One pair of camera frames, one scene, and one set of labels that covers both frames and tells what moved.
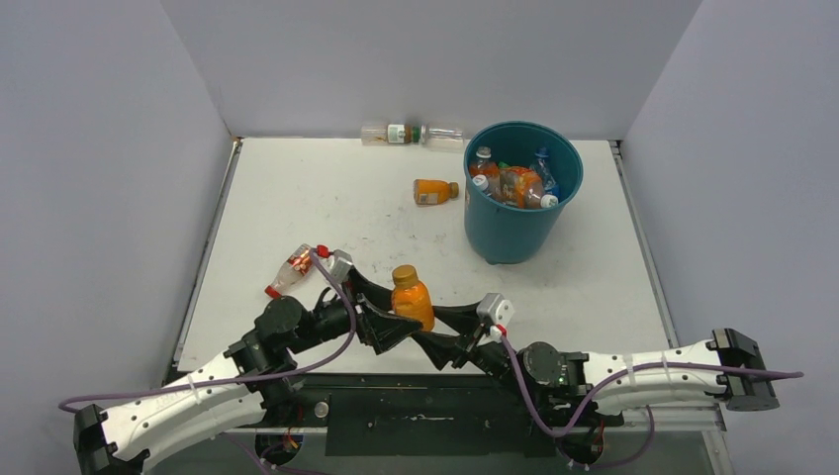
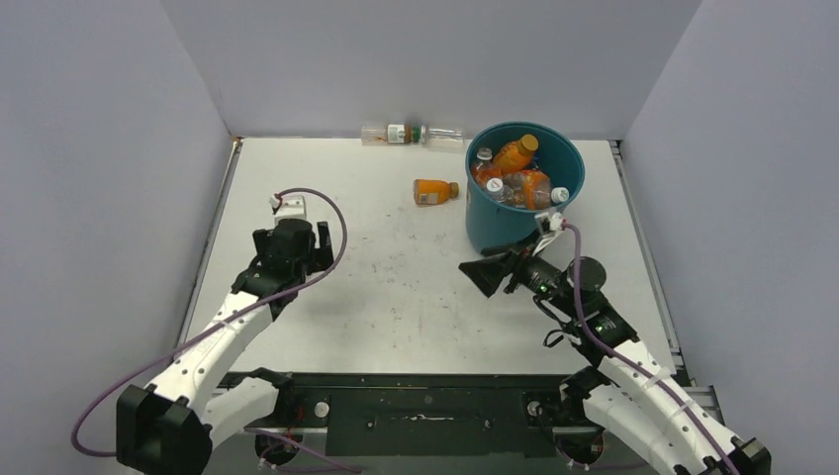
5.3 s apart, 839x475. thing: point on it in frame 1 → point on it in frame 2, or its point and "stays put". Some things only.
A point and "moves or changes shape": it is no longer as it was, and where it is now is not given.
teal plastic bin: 507,235 stays put
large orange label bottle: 521,187 moves or changes shape
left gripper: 380,329 → 319,258
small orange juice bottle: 433,191 stays put
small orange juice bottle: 411,297 → 515,155
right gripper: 442,346 → 487,273
